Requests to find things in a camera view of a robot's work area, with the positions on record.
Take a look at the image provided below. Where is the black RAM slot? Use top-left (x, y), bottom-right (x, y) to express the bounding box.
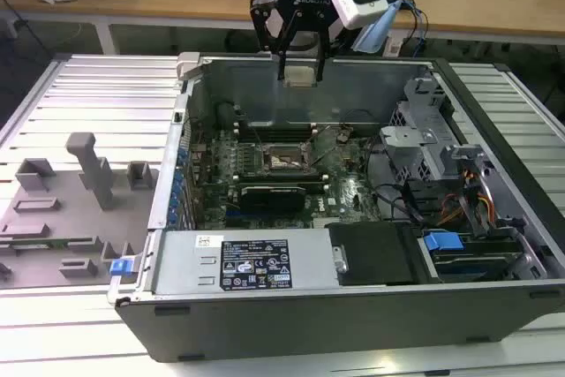
top-left (236, 131), bottom-right (318, 139)
top-left (237, 179), bottom-right (331, 187)
top-left (236, 118), bottom-right (317, 128)
top-left (237, 176), bottom-right (330, 183)
top-left (236, 124), bottom-right (317, 132)
top-left (236, 127), bottom-right (317, 136)
top-left (237, 172), bottom-right (330, 179)

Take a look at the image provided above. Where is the perforated metal drive cage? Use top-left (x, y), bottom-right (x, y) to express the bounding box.
top-left (379, 76), bottom-right (456, 184)

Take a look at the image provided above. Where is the black plastic shroud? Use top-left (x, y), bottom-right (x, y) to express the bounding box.
top-left (328, 222), bottom-right (418, 286)

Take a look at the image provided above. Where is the CPU socket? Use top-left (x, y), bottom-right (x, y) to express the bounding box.
top-left (260, 142), bottom-right (317, 175)

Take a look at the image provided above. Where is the blue plastic case latch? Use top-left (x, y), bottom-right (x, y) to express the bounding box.
top-left (109, 259), bottom-right (133, 279)

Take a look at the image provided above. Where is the silver metal bracket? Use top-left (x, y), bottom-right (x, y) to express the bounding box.
top-left (380, 125), bottom-right (438, 162)

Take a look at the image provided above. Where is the pale blue cloth wrap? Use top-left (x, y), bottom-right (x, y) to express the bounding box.
top-left (352, 0), bottom-right (405, 55)

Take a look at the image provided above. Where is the grey plastic part rack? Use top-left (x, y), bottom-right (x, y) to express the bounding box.
top-left (0, 132), bottom-right (161, 294)

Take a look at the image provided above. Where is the thick black cable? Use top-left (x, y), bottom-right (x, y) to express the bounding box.
top-left (365, 147), bottom-right (426, 223)

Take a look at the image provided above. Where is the green motherboard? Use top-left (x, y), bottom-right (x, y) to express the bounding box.
top-left (187, 123), bottom-right (385, 230)

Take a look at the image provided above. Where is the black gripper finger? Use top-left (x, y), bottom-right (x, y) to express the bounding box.
top-left (314, 19), bottom-right (334, 85)
top-left (250, 0), bottom-right (302, 82)

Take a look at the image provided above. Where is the black grey PC case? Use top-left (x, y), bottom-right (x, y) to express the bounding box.
top-left (107, 50), bottom-right (565, 363)

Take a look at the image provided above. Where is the hard disk in blue carrier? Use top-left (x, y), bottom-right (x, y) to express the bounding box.
top-left (421, 229), bottom-right (524, 283)

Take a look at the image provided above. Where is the silver square CPU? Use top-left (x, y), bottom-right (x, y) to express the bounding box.
top-left (283, 65), bottom-right (318, 87)

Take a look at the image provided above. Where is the grey power supply unit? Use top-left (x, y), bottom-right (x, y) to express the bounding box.
top-left (154, 229), bottom-right (342, 297)

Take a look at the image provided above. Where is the orange yellow wire bundle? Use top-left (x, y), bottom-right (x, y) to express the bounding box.
top-left (441, 186), bottom-right (496, 229)

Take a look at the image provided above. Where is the green RAM stick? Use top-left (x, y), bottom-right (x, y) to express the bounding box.
top-left (237, 183), bottom-right (331, 195)
top-left (12, 239), bottom-right (96, 252)

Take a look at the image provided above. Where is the small graphics card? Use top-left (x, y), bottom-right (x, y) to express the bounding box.
top-left (240, 185), bottom-right (306, 214)

